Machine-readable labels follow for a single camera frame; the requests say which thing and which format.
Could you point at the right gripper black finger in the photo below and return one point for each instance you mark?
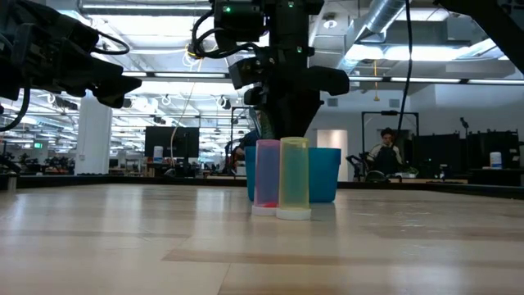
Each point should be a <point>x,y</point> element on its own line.
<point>301,114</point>
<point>277,119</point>

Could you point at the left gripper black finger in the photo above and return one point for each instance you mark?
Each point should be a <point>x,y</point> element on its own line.
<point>113,98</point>
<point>123,82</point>

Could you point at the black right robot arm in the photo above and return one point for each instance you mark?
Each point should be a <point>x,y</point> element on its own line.
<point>292,24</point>

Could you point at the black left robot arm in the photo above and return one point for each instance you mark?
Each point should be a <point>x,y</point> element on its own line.
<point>8,82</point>

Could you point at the pink pill bottle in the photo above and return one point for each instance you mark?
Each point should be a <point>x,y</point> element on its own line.
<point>266,176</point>

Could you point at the yellow pill bottle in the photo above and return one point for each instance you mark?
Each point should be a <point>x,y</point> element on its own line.
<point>293,176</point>

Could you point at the green snake plant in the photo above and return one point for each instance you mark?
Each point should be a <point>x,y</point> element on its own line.
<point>264,125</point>

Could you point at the person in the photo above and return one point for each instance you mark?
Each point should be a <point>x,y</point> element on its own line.
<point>385,153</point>
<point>245,141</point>

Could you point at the white square column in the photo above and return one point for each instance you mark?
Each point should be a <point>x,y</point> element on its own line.
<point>93,139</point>

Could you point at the long ceiling light bar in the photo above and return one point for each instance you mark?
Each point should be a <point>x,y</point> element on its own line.
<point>184,75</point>

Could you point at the blue plastic cup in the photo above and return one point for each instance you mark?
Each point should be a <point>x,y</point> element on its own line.
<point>323,176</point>

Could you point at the white canister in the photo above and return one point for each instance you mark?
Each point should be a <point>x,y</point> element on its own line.
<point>495,160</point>
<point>158,155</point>

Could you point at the black desk monitor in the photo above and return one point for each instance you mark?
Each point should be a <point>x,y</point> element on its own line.
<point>434,151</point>
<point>491,141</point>

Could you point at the black narrow frame stand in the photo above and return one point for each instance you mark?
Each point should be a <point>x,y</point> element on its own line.
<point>239,107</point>

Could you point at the black table edge rail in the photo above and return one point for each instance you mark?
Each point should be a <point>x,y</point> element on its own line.
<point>82,180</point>

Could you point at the black wide frame stand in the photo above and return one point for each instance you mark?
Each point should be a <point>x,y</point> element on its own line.
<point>389,112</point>

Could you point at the silver slanted ceiling duct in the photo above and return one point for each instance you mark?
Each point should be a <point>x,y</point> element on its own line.
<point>380,12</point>

